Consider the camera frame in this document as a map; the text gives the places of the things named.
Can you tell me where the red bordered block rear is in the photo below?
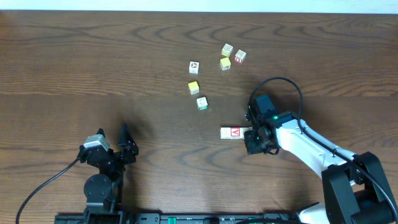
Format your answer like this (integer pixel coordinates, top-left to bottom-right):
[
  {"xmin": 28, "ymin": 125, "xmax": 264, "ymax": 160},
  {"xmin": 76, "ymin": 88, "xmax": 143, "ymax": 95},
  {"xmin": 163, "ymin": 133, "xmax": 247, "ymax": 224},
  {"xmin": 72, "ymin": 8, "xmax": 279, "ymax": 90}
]
[{"xmin": 234, "ymin": 49, "xmax": 247, "ymax": 63}]

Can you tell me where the yellow bordered block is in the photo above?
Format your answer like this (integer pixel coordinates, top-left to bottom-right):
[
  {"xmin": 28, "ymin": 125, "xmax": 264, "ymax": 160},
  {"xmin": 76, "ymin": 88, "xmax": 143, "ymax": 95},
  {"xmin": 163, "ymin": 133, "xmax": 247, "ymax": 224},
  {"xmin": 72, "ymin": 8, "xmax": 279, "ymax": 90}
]
[{"xmin": 221, "ymin": 44, "xmax": 233, "ymax": 57}]

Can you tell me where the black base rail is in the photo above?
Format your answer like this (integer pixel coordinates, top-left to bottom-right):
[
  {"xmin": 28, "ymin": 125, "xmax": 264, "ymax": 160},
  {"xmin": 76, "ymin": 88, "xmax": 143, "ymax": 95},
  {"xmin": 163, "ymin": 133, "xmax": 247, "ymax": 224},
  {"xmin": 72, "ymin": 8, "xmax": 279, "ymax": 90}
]
[{"xmin": 54, "ymin": 212, "xmax": 301, "ymax": 224}]

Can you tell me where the white block number 4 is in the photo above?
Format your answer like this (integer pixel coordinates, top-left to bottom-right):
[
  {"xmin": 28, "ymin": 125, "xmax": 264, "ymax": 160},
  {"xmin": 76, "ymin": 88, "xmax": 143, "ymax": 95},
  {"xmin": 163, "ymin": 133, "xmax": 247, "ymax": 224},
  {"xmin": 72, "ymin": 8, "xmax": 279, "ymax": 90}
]
[{"xmin": 240, "ymin": 127, "xmax": 252, "ymax": 139}]

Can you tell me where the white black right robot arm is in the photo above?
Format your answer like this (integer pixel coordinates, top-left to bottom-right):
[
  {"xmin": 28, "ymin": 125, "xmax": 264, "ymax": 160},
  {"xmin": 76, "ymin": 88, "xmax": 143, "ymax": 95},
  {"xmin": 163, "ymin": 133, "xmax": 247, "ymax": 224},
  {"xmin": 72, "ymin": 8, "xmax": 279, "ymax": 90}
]
[{"xmin": 244, "ymin": 109, "xmax": 397, "ymax": 223}]

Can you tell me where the white block with green edge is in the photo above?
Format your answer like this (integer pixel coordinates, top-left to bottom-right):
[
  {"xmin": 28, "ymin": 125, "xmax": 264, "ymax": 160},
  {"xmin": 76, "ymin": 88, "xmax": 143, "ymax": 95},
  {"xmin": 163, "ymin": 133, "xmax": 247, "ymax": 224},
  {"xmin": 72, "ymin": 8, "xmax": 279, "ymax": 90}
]
[{"xmin": 197, "ymin": 96, "xmax": 208, "ymax": 110}]

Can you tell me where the yellow top block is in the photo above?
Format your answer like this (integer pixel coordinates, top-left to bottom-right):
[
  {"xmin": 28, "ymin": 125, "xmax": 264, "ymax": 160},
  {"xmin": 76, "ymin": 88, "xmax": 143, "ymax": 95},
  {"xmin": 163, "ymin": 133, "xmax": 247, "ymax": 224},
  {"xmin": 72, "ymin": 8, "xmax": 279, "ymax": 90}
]
[{"xmin": 188, "ymin": 81, "xmax": 200, "ymax": 95}]

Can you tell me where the white block letter M ladybug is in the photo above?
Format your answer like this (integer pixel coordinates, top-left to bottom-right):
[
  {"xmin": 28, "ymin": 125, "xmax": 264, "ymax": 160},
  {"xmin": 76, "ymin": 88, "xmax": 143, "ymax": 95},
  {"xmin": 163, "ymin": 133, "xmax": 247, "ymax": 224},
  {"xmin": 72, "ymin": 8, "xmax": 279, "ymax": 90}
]
[{"xmin": 220, "ymin": 127, "xmax": 231, "ymax": 139}]

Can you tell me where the yellow white block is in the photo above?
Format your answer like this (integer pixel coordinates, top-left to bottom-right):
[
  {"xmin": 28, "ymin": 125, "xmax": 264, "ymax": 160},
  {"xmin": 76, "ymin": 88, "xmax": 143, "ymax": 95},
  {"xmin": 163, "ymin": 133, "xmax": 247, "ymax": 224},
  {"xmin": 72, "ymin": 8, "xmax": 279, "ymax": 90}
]
[{"xmin": 220, "ymin": 57, "xmax": 231, "ymax": 70}]

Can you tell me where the white block with letter A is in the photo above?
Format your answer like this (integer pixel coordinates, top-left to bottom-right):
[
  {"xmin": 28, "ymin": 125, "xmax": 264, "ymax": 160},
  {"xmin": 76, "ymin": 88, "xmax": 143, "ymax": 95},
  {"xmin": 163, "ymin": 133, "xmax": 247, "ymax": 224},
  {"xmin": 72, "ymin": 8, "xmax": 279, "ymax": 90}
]
[{"xmin": 189, "ymin": 61, "xmax": 200, "ymax": 74}]

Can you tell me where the red block letter A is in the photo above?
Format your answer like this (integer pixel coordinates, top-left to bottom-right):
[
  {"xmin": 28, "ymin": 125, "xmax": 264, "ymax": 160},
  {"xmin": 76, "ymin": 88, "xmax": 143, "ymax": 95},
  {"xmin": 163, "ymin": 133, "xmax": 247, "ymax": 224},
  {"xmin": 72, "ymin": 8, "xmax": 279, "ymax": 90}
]
[{"xmin": 230, "ymin": 128, "xmax": 241, "ymax": 139}]

